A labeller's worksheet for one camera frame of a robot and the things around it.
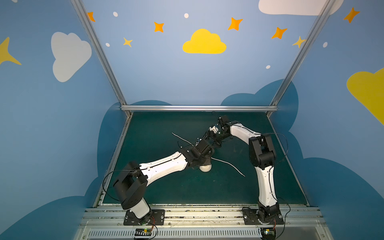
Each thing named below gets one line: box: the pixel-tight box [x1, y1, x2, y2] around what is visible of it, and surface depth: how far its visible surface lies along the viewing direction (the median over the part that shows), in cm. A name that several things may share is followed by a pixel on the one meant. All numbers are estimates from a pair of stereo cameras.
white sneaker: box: [199, 164, 212, 172], surface depth 90 cm
